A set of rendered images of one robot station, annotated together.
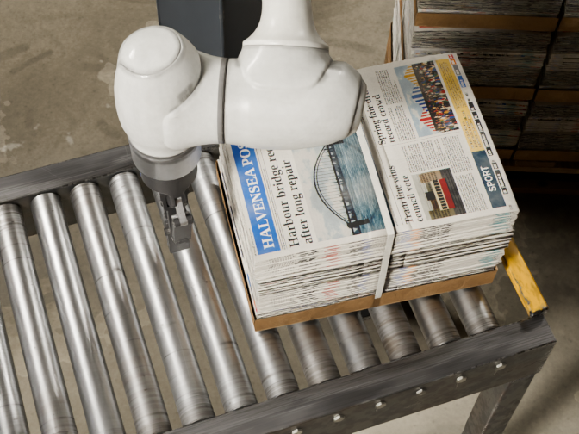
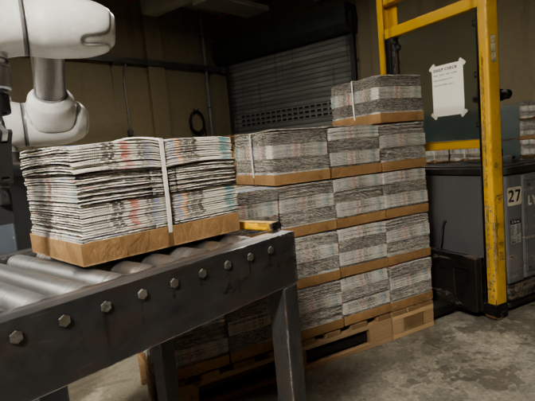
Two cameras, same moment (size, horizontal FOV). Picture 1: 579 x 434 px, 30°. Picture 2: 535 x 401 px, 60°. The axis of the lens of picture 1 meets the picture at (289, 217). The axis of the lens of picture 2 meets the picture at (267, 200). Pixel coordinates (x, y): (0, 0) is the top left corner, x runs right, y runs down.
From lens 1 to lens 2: 1.31 m
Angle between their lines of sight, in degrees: 57
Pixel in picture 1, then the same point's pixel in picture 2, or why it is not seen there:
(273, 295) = (91, 212)
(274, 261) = (83, 149)
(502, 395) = (286, 313)
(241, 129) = (37, 12)
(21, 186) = not seen: outside the picture
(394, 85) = not seen: hidden behind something
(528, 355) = (283, 243)
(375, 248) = (154, 157)
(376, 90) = not seen: hidden behind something
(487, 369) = (263, 252)
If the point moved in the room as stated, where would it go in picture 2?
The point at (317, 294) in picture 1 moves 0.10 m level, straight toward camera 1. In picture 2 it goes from (125, 218) to (133, 223)
